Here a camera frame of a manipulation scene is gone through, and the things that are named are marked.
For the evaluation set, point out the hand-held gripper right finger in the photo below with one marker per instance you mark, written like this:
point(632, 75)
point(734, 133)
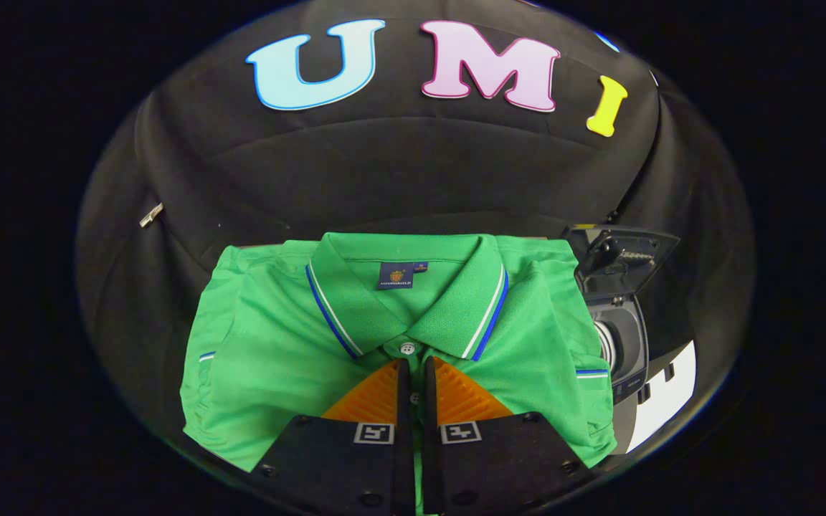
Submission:
point(429, 430)

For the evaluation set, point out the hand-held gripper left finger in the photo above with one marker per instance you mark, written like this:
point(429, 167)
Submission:
point(404, 430)

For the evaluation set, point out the green polo shirt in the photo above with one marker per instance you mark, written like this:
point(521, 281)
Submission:
point(269, 358)

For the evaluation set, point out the white panel with black marks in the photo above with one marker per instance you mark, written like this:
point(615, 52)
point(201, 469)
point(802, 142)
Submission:
point(660, 394)

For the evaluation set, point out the black backdrop cloth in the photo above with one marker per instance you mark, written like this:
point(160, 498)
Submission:
point(384, 172)

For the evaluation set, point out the silver clip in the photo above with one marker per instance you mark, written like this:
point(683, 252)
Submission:
point(150, 214)

